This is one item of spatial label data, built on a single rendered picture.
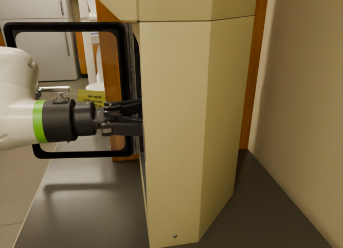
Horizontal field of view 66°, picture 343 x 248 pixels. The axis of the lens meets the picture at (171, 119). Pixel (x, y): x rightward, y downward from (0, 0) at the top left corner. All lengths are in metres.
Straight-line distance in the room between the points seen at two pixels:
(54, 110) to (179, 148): 0.26
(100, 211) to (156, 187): 0.25
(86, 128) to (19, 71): 0.19
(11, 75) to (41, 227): 0.36
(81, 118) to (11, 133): 0.13
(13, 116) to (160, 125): 0.29
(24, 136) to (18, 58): 0.18
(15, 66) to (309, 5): 0.70
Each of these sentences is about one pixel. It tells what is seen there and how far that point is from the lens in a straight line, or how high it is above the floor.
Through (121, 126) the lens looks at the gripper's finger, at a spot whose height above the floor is 1.21.
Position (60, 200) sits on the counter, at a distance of 0.82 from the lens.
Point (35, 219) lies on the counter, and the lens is 0.78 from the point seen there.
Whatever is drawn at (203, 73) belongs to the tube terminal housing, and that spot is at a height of 1.33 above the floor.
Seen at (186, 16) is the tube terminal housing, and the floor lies 1.42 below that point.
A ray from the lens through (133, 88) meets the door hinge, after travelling 0.77.
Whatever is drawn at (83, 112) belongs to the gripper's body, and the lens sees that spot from 0.58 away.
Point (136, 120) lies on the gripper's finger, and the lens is 0.55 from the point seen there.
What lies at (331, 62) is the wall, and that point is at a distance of 0.71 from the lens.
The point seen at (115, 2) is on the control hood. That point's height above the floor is 1.44.
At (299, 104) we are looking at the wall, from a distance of 0.79.
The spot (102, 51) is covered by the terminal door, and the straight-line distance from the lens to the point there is 0.74.
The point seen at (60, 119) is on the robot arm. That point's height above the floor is 1.22.
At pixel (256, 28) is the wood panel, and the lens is 0.89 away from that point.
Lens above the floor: 1.44
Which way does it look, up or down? 24 degrees down
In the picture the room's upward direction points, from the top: straight up
